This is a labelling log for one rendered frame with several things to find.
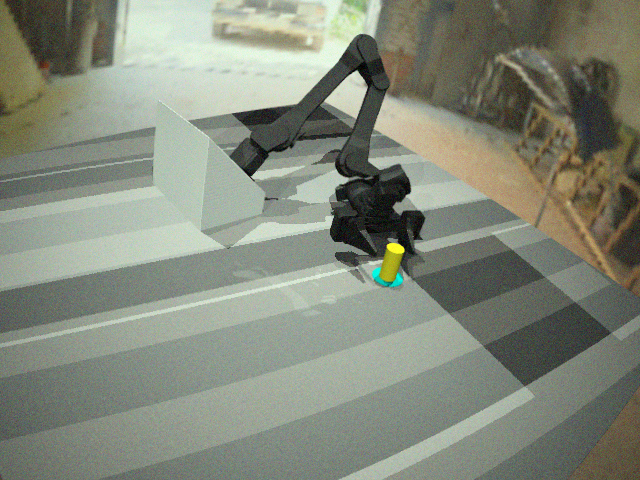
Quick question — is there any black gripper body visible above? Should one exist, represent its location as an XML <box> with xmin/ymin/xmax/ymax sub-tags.
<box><xmin>330</xmin><ymin>191</ymin><xmax>425</xmax><ymax>242</ymax></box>

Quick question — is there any yellow cylinder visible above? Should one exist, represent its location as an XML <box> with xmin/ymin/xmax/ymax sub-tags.
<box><xmin>379</xmin><ymin>243</ymin><xmax>404</xmax><ymax>282</ymax></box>

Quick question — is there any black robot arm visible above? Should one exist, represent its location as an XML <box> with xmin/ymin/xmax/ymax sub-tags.
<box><xmin>229</xmin><ymin>34</ymin><xmax>411</xmax><ymax>215</ymax></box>

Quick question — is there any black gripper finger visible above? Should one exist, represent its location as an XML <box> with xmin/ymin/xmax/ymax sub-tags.
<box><xmin>343</xmin><ymin>218</ymin><xmax>377</xmax><ymax>257</ymax></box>
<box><xmin>397</xmin><ymin>217</ymin><xmax>418</xmax><ymax>255</ymax></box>

